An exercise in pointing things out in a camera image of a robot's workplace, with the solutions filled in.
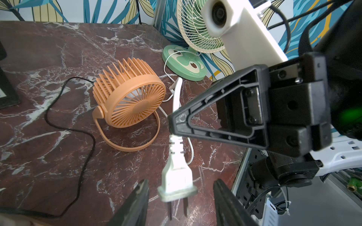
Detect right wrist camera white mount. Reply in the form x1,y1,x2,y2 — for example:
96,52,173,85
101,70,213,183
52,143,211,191
201,1,288,70

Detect green cream desk fan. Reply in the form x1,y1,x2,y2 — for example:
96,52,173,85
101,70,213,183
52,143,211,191
161,1,234,82

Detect white fan cable with plug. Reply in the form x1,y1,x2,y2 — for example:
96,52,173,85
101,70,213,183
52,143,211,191
156,50,199,221

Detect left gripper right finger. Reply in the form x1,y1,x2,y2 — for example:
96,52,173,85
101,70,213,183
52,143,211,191
213,179,258,226

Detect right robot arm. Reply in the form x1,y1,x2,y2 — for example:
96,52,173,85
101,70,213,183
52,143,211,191
168,1,362,188

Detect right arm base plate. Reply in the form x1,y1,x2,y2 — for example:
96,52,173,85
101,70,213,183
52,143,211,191
232,148,268,209

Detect small orange desk fan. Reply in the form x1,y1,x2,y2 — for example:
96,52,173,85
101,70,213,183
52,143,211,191
92,58,166,152

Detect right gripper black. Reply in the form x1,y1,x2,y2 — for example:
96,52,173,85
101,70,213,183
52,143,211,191
168,52,332,157

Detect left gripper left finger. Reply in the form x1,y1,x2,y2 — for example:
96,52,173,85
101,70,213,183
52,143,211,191
107,179,150,226

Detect black USB cable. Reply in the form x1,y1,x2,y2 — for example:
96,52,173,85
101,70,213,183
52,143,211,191
0,77,97,218

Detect yellow black toolbox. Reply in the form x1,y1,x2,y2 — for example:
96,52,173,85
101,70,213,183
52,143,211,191
0,42,21,109

